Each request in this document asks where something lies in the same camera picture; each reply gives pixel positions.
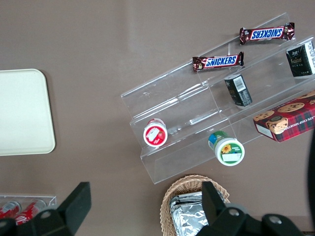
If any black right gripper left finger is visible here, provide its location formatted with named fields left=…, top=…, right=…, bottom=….
left=0, top=181, right=92, bottom=236

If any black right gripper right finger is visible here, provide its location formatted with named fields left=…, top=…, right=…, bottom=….
left=198, top=181, right=305, bottom=236

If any light tan wicker basket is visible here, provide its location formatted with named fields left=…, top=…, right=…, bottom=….
left=159, top=174, right=231, bottom=236

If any beige plastic serving tray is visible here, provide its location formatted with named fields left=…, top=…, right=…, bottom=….
left=0, top=68, right=56, bottom=156

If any clear acrylic bottle rack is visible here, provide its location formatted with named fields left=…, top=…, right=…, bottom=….
left=0, top=195, right=58, bottom=222

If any silver foil pouch stack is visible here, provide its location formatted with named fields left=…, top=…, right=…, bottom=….
left=169, top=191, right=223, bottom=236

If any green-labelled white-lid cup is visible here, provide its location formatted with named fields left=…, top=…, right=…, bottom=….
left=208, top=130, right=246, bottom=167

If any red-labelled white-lid cup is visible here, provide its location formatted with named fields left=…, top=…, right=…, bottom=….
left=143, top=117, right=169, bottom=148

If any red tartan cookie box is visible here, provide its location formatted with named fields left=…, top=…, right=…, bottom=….
left=252, top=89, right=315, bottom=143

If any small black barcode carton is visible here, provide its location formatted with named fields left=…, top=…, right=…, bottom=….
left=223, top=73, right=253, bottom=108

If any clear acrylic tiered stand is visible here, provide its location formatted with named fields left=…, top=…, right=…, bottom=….
left=120, top=12, right=315, bottom=185

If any brown Snickers bar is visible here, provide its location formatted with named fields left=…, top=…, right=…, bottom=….
left=239, top=22, right=295, bottom=46
left=192, top=51, right=245, bottom=72

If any small black white-sided carton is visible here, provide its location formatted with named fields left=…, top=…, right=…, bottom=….
left=285, top=40, right=315, bottom=78

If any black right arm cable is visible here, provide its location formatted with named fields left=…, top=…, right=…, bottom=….
left=305, top=130, right=315, bottom=217

